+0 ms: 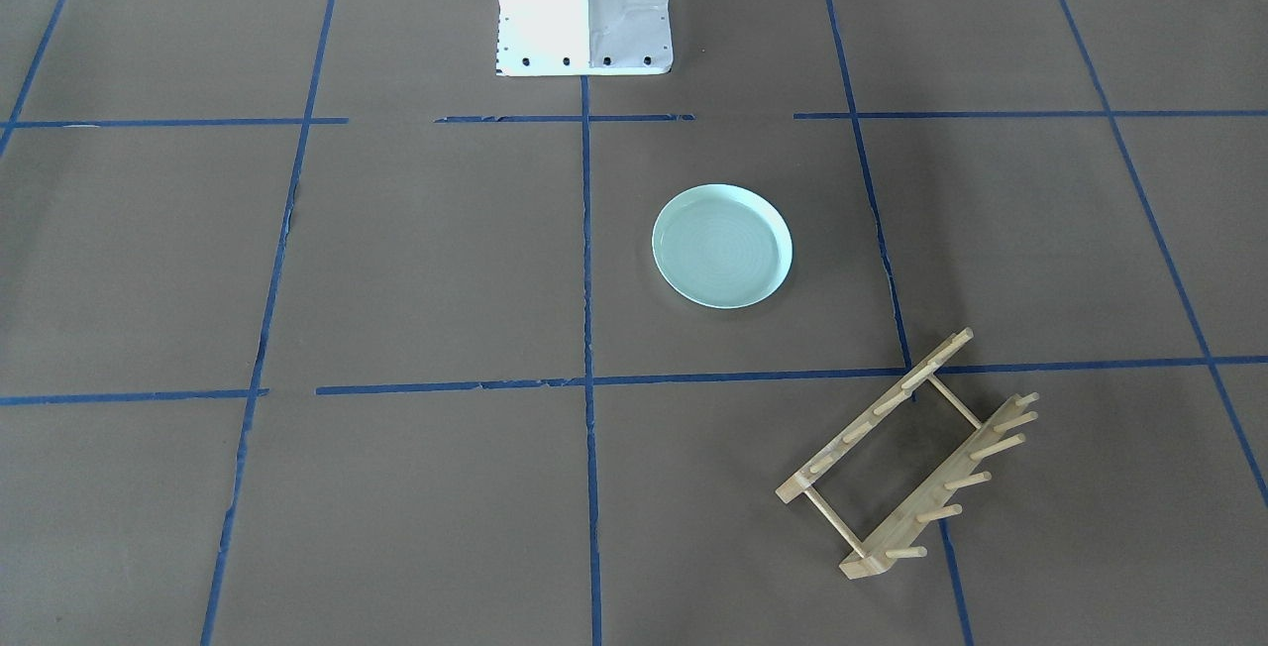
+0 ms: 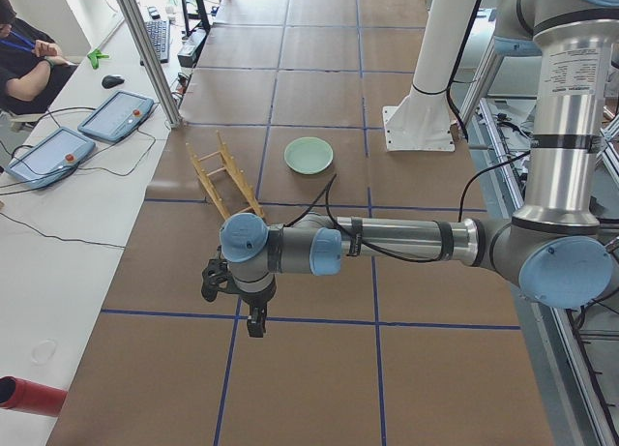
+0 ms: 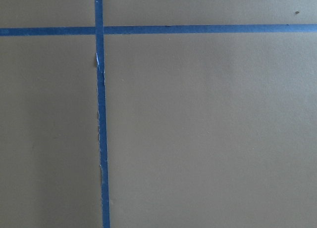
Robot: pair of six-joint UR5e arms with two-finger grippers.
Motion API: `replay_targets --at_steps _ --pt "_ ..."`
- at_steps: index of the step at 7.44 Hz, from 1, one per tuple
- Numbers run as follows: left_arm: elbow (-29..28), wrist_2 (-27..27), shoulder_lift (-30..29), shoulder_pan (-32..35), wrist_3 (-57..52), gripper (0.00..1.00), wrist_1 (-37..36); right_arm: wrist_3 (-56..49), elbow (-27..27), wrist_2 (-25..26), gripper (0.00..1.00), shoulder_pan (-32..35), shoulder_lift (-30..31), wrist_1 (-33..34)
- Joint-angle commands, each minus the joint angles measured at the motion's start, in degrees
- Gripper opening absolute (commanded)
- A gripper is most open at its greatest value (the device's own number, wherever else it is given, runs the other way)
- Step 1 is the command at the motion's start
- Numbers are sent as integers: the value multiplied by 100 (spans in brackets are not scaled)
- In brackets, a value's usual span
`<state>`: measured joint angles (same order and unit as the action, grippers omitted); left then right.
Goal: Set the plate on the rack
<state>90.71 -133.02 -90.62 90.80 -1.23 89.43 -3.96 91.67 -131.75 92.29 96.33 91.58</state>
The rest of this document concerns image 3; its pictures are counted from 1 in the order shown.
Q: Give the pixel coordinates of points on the brown paper table cover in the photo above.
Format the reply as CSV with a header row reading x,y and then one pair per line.
x,y
214,130

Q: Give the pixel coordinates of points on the vertical blue tape strip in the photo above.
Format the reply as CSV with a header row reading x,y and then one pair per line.
x,y
101,89

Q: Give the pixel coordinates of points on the horizontal blue tape strip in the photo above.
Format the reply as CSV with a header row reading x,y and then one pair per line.
x,y
163,29

